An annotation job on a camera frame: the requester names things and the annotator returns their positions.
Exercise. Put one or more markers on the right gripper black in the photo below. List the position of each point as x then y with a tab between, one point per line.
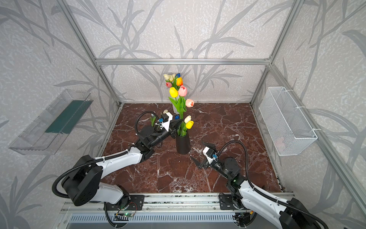
204	159

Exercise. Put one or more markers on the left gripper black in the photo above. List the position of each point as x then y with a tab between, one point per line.
174	127

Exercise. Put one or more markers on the white ribbed ceramic vase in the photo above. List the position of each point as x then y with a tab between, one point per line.
176	108

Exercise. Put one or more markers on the bright yellow tulip flower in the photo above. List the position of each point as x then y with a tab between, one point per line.
186	127

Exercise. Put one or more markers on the black cylindrical vase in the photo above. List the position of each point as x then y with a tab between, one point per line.
183	145

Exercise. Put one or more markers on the bundle of tulips with band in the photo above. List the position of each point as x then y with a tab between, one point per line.
178	92

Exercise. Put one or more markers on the pink tulip flower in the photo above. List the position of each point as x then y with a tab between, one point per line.
169	85

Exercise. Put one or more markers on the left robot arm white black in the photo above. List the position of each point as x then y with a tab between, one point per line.
82	184

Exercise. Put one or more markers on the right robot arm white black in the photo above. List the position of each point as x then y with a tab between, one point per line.
283	213

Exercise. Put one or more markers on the small cream tulip flower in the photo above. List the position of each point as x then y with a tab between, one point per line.
165	111

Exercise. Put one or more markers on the green circuit board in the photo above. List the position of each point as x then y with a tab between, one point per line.
126	215

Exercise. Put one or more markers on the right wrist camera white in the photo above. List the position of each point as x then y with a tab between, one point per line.
210	154

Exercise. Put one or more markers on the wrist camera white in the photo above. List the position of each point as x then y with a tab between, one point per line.
210	154
166	125

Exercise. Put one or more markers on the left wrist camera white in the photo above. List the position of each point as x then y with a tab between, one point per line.
166	125

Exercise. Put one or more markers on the aluminium frame front rail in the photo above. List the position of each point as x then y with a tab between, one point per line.
160	202

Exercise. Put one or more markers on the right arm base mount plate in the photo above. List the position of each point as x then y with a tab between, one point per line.
227	202

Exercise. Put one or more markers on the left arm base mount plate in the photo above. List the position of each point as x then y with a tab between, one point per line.
132	202

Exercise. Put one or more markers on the white wire mesh basket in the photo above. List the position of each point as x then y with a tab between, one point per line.
288	127

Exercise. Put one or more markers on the aluminium frame back crossbar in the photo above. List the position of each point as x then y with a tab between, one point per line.
116	61

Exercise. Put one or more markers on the clear plastic wall tray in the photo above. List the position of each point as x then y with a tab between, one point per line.
46	134

